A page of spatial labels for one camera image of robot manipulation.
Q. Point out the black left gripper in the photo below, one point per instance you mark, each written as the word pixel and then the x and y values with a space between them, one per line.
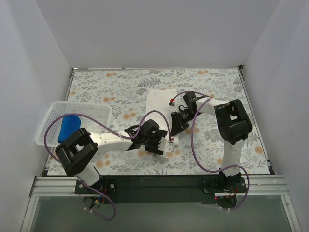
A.
pixel 152 145

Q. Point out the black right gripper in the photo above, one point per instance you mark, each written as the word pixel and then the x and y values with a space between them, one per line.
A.
pixel 177 121

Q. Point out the white towel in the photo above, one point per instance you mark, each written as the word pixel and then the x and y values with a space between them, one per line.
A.
pixel 159 100

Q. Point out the blue microfiber towel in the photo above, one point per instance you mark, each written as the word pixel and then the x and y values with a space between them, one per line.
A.
pixel 69 125

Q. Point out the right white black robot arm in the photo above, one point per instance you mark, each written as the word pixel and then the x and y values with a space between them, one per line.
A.
pixel 234 127

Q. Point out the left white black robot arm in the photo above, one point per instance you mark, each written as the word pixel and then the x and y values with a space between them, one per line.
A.
pixel 76 152

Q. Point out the floral patterned table mat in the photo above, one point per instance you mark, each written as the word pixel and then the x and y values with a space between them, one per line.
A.
pixel 200 147

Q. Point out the white perforated plastic basket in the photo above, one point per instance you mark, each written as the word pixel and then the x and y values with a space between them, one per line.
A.
pixel 99 112

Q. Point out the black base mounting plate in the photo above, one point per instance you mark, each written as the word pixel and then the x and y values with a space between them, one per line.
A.
pixel 161 188

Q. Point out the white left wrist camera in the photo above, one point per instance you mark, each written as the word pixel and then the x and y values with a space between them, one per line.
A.
pixel 168 146

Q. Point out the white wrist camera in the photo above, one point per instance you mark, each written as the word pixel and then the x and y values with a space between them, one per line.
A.
pixel 172 102
pixel 168 146

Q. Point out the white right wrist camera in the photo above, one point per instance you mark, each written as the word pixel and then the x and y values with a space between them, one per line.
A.
pixel 172 102

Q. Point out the aluminium frame rail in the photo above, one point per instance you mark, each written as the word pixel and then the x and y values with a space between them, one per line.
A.
pixel 160 204

